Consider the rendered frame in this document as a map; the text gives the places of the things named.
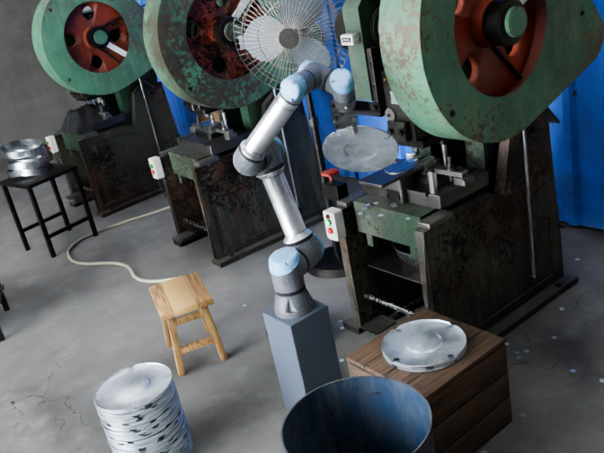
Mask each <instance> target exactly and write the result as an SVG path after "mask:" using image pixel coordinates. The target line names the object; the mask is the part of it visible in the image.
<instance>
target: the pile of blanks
mask: <svg viewBox="0 0 604 453"><path fill-rule="evenodd" d="M95 407H96V410H97V413H98V414H99V416H100V419H101V425H102V427H103V428H104V431H105V433H106V436H107V441H108V443H109V445H110V447H111V450H112V453H193V450H194V446H193V442H192V440H191V434H190V430H189V426H188V423H187V420H186V417H185V416H184V412H183V409H182V405H181V401H180V398H179V396H178V391H177V388H176V385H175V383H174V381H173V378H172V382H171V384H170V386H169V387H168V388H167V389H166V390H165V392H164V393H163V394H161V395H160V396H159V397H158V398H156V400H154V401H153V402H151V403H149V404H146V405H144V406H142V407H139V408H135V409H134V410H131V411H126V412H120V413H111V412H105V411H103V410H101V409H100V408H98V407H97V406H96V404H95Z"/></svg>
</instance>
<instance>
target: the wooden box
mask: <svg viewBox="0 0 604 453"><path fill-rule="evenodd" d="M422 319H438V320H443V321H447V322H450V323H451V324H452V325H457V326H458V327H460V328H461V329H462V330H463V331H464V333H465V335H466V342H467V347H466V352H465V354H464V355H463V357H462V358H461V359H460V360H459V361H456V360H455V362H456V363H454V364H453V365H451V366H449V367H446V368H444V369H440V370H435V371H431V372H409V371H404V370H401V369H397V368H396V367H397V366H395V367H393V366H392V365H390V364H389V363H388V362H387V361H386V360H385V358H384V356H383V352H382V341H383V339H384V337H385V336H386V335H387V334H388V333H389V332H390V331H391V330H392V329H393V330H396V328H397V327H398V325H401V324H405V323H408V322H411V321H415V320H422ZM504 343H505V339H504V338H502V337H500V336H497V335H495V334H492V333H488V332H486V331H483V330H481V329H478V328H475V327H473V326H471V325H468V324H464V323H461V322H459V321H457V320H455V319H452V318H449V317H447V316H444V315H441V314H438V313H435V312H433V311H430V310H428V309H426V308H421V309H420V310H418V311H417V312H415V313H414V314H412V315H410V316H408V317H407V318H405V319H404V320H403V321H402V322H400V323H398V324H396V325H395V326H393V327H392V328H390V329H389V330H387V331H385V332H384V333H382V334H380V335H379V336H378V337H377V338H375V339H373V340H372V341H370V342H368V343H367V344H365V345H364V346H362V347H360V348H359V349H357V350H356V351H355V352H353V353H352V354H350V355H348V356H347V357H346V359H347V362H348V368H349V372H350V377H357V376H380V377H386V378H393V379H397V380H400V381H403V382H405V383H406V384H408V385H410V386H412V387H414V388H415V389H417V390H418V391H419V392H420V393H421V394H422V395H423V396H424V397H425V398H426V400H427V401H428V403H429V405H430V407H431V413H432V433H433V442H434V450H435V452H436V453H476V451H477V450H479V449H480V448H481V447H482V446H483V445H484V444H486V443H487V442H488V441H489V440H490V439H492V438H493V437H494V436H495V435H496V434H497V433H499V432H500V431H501V430H502V429H504V428H505V427H506V426H507V425H508V424H509V423H511V422H512V413H511V398H510V396H511V394H510V384H509V374H508V371H507V370H508V364H507V354H506V344H504Z"/></svg>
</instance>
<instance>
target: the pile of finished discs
mask: <svg viewBox="0 0 604 453"><path fill-rule="evenodd" d="M466 347H467V342H466V335H465V333H464V331H463V330H462V329H461V328H460V327H458V326H457V325H452V324H451V323H450V322H447V321H443V320H438V319H422V320H415V321H411V322H408V323H405V324H401V325H398V327H397V328H396V330H393V329H392V330H391V331H390V332H389V333H388V334H387V335H386V336H385V337H384V339H383V341H382V352H383V356H384V358H385V360H386V361H387V362H388V363H389V364H390V365H392V366H393V367H395V366H397V367H396V368H397V369H401V370H404V371H409V372H431V371H435V370H440V369H444V368H446V367H449V366H451V365H453V364H454V363H456V362H455V360H456V361H459V360H460V359H461V358H462V357H463V355H464V354H465V352H466Z"/></svg>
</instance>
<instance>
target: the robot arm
mask: <svg viewBox="0 0 604 453"><path fill-rule="evenodd" d="M317 88H318V89H320V90H322V91H325V92H327V93H330V94H332V95H333V99H334V101H331V106H332V116H333V123H334V126H335V130H338V129H346V130H344V131H342V134H343V135H346V134H353V135H357V134H358V128H357V125H358V120H357V115H365V116H374V117H378V116H379V115H380V113H381V112H380V107H379V103H378V102H364V101H357V100H356V93H355V87H354V79H353V77H352V74H351V72H350V71H349V70H348V69H345V68H338V69H336V70H332V69H331V68H328V67H325V66H322V65H320V64H318V63H317V62H315V61H311V60H305V61H304V62H303V63H302V64H301V65H300V67H299V69H298V72H297V73H295V74H294V75H290V76H288V77H287V78H286V79H284V80H283V81H282V82H281V84H280V92H279V93H278V95H277V96H276V98H275V99H274V100H273V102H272V103H271V105H270V107H269V108H268V110H267V111H266V112H265V113H264V115H263V116H262V118H261V119H260V121H259V122H258V124H257V125H256V127H255V128H254V130H253V132H252V133H251V134H250V136H249V137H248V139H245V140H243V141H242V142H241V144H240V145H239V147H238V148H237V149H236V151H235V152H234V155H233V163H234V166H235V168H236V170H237V171H238V172H239V173H241V174H243V175H246V176H253V175H256V177H258V178H260V179H262V182H263V184H264V187H265V189H266V191H267V193H268V195H269V198H270V200H271V204H272V206H273V208H274V210H275V213H276V215H277V217H278V220H279V222H280V225H281V227H282V230H283V232H284V235H285V238H284V241H283V243H284V245H285V247H283V248H280V249H279V250H276V251H275V252H274V253H272V254H271V256H270V258H269V269H270V272H271V278H272V282H273V286H274V290H275V294H276V295H275V304H274V311H275V315H276V316H277V317H279V318H282V319H295V318H299V317H302V316H304V315H307V314H309V313H310V312H311V311H312V310H313V309H314V306H315V305H314V300H313V299H312V297H311V295H310V294H309V292H308V290H307V289H306V284H305V280H304V275H305V274H306V273H307V272H308V271H310V270H311V269H312V268H313V267H314V266H315V265H316V264H318V263H319V261H320V260H321V258H322V257H323V255H324V244H323V242H322V240H321V239H320V238H319V236H318V237H317V236H316V235H315V234H313V233H312V231H311V230H310V229H308V228H306V226H305V224H304V221H303V219H302V217H301V215H300V212H299V210H298V206H297V203H296V202H295V199H294V197H293V194H292V192H291V189H290V187H289V184H288V181H287V179H286V177H285V174H284V172H283V169H284V167H285V164H284V161H283V159H282V157H283V156H284V153H285V147H284V145H283V143H282V142H281V140H280V139H279V138H278V137H276V136H277V135H278V133H279V132H280V130H281V129H282V128H283V126H284V125H285V123H286V122H287V121H288V119H289V117H290V116H291V115H292V113H293V112H294V110H295V109H296V108H297V107H298V105H299V104H300V103H301V101H302V100H303V98H304V97H305V96H306V95H307V94H308V93H311V92H312V91H314V90H315V89H317ZM340 124H341V125H340ZM346 127H347V128H346Z"/></svg>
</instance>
